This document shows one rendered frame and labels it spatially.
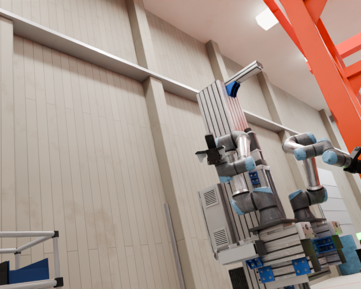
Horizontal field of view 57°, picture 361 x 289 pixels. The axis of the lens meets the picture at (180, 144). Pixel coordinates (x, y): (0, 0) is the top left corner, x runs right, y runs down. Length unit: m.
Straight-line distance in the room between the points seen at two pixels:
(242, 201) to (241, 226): 0.32
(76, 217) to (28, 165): 0.86
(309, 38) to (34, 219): 3.37
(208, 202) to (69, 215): 2.29
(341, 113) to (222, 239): 1.27
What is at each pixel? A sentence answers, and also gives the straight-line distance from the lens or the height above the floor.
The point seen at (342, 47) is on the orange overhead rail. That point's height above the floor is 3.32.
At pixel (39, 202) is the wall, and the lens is 4.29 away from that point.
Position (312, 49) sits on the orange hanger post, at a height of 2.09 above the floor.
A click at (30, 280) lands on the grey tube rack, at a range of 1.89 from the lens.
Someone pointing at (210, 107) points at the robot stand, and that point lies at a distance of 2.72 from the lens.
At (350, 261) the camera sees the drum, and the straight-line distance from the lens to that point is 9.79.
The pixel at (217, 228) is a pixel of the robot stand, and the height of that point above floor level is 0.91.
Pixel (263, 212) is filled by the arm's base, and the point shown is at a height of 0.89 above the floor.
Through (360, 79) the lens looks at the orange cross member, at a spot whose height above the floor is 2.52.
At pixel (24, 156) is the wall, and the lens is 4.43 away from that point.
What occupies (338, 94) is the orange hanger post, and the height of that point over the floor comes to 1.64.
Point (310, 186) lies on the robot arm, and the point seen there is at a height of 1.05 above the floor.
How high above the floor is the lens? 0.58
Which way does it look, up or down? 23 degrees up
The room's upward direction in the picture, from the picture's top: 13 degrees counter-clockwise
